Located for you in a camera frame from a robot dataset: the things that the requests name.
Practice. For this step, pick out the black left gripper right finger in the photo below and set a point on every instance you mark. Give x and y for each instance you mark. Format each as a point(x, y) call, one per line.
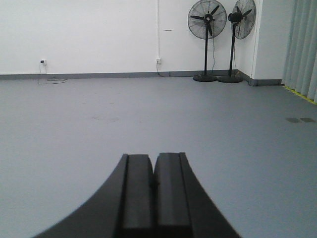
point(184, 209)

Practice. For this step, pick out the black pedestal fan front-facing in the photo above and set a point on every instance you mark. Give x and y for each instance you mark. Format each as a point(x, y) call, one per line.
point(206, 20)

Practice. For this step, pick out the grey-green curtain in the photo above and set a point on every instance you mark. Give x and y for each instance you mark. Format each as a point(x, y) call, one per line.
point(300, 71)

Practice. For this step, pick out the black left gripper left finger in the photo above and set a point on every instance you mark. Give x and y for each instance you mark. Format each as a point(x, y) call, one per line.
point(121, 208)

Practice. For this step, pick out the black pedestal fan side-facing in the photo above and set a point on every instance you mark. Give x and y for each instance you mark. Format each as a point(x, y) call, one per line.
point(242, 20)

